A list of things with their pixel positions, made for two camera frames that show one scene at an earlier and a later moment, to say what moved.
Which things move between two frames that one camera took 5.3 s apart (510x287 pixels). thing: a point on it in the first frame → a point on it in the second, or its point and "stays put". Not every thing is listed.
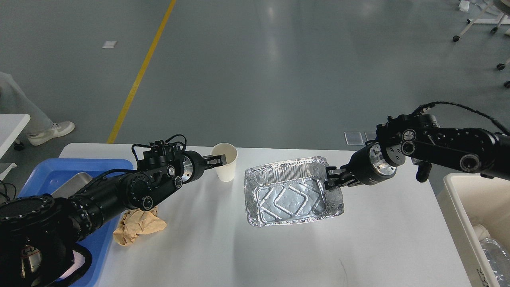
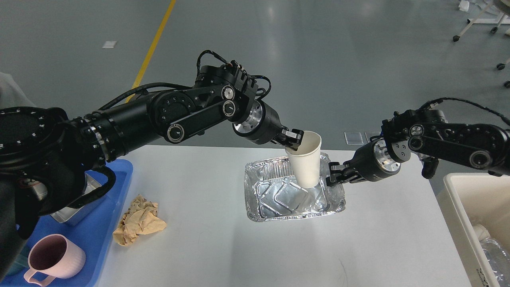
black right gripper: x=368 y=166 stays put
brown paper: x=136 y=222 stays put
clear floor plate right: x=370 y=135 stays put
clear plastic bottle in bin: x=499 y=260 stays put
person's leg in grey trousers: x=13 y=101 stays put
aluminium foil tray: x=290 y=191 stays put
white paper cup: x=226 y=173 → x=306 y=161
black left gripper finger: x=215 y=160 → x=294 y=136
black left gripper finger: x=213 y=162 → x=290 y=145
